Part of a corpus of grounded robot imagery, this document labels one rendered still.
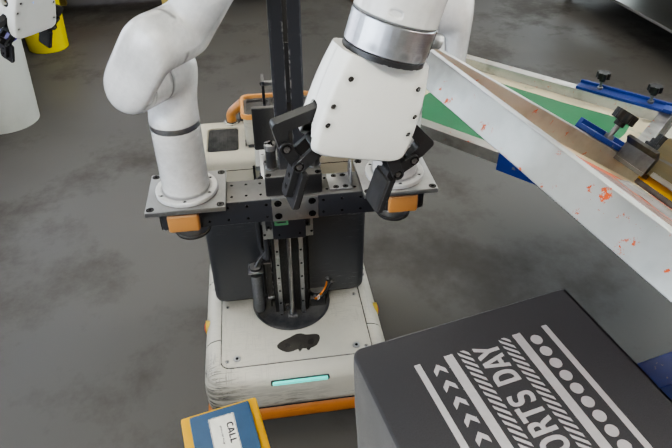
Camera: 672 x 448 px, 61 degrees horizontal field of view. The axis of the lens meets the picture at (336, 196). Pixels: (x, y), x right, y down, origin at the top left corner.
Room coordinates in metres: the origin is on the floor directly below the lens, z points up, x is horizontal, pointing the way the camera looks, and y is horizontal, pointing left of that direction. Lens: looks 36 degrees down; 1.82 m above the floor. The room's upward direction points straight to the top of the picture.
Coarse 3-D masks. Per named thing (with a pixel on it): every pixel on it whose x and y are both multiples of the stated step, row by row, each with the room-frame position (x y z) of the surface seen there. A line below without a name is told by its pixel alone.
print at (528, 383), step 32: (480, 352) 0.71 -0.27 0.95; (512, 352) 0.71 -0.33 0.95; (544, 352) 0.71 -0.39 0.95; (448, 384) 0.64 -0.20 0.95; (480, 384) 0.64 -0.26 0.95; (512, 384) 0.64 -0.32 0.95; (544, 384) 0.64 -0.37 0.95; (576, 384) 0.64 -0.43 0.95; (448, 416) 0.57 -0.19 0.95; (480, 416) 0.57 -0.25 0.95; (512, 416) 0.57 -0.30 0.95; (544, 416) 0.57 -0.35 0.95; (576, 416) 0.57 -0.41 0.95; (608, 416) 0.57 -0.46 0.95
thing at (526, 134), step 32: (448, 64) 0.63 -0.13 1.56; (448, 96) 0.59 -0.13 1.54; (480, 96) 0.55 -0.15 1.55; (512, 96) 0.84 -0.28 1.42; (480, 128) 0.52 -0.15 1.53; (512, 128) 0.49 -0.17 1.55; (544, 128) 0.87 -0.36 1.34; (576, 128) 0.89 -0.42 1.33; (512, 160) 0.47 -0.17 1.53; (544, 160) 0.44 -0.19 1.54; (576, 160) 0.42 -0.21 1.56; (608, 160) 0.93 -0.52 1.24; (576, 192) 0.40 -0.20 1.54; (608, 192) 0.38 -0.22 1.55; (608, 224) 0.36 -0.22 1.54; (640, 224) 0.34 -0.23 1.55; (640, 256) 0.32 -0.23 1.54
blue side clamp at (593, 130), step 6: (582, 120) 0.95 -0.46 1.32; (576, 126) 0.95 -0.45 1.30; (582, 126) 0.94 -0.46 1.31; (588, 126) 0.95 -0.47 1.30; (594, 126) 0.96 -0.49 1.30; (588, 132) 0.92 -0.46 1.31; (594, 132) 0.91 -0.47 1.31; (600, 132) 0.96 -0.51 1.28; (600, 138) 0.91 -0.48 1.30; (606, 138) 0.92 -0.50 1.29; (606, 144) 0.92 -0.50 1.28; (612, 144) 0.92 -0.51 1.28; (618, 144) 0.98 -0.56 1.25; (618, 150) 0.93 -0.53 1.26
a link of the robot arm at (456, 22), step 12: (456, 0) 0.96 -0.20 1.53; (468, 0) 0.97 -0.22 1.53; (444, 12) 0.96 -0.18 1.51; (456, 12) 0.96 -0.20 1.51; (468, 12) 0.96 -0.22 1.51; (444, 24) 0.96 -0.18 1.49; (456, 24) 0.96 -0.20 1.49; (468, 24) 0.96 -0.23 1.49; (444, 36) 1.00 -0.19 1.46; (456, 36) 0.97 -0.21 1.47; (468, 36) 0.98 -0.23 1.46; (456, 48) 0.97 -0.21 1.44
